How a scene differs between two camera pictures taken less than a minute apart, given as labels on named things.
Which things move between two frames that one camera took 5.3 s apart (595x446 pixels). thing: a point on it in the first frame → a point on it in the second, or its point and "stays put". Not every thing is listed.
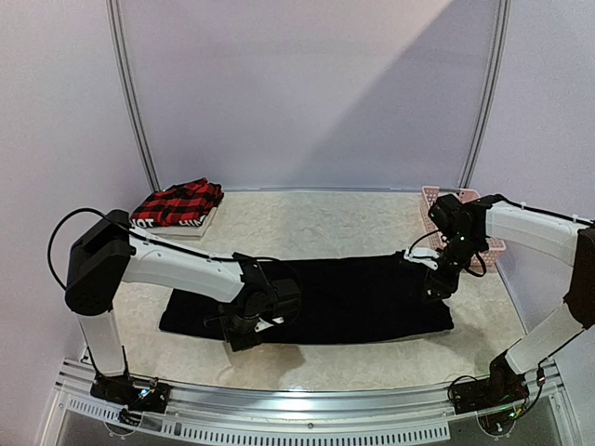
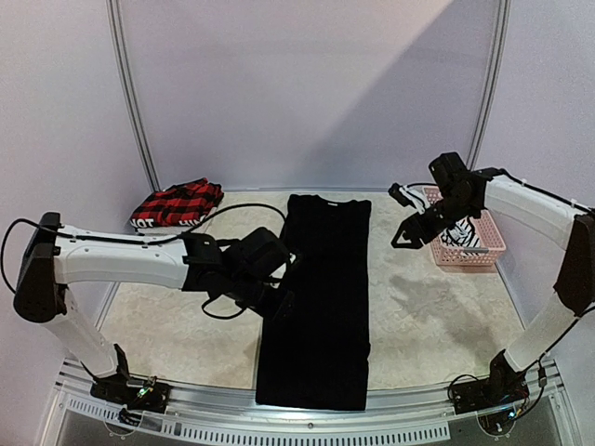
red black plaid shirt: x=183 y=204 stays put
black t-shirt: x=343 y=298 → x=316 y=354
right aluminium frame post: x=504 y=12 stays put
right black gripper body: x=437 y=286 → x=422 y=221
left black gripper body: x=237 y=328 → x=246 y=294
